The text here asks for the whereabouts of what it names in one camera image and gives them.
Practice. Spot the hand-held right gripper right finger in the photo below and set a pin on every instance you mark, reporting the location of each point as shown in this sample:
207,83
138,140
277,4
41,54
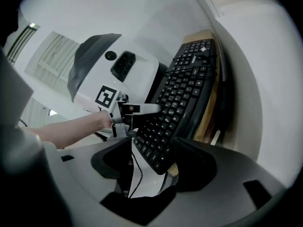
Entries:
232,178

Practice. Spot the brown cardboard box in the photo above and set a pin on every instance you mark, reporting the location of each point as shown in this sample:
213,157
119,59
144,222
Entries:
208,117

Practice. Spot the black metal railing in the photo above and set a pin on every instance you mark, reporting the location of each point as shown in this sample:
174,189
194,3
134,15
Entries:
21,41

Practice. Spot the white table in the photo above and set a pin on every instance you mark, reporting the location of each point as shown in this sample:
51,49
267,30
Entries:
243,91

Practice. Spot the black keyboard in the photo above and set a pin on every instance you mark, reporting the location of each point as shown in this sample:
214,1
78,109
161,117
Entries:
184,98

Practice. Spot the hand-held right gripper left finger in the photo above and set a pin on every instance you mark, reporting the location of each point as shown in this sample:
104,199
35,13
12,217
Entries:
78,174

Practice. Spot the white and black service robot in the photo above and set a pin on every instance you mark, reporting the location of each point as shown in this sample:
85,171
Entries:
94,79

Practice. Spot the person's left forearm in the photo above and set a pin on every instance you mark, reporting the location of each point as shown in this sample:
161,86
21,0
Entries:
71,131

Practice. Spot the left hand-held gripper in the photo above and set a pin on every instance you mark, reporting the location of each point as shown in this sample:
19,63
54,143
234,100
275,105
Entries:
105,97

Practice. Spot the white ceiling vent panel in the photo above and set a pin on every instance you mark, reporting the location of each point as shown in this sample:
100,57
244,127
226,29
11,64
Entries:
52,60

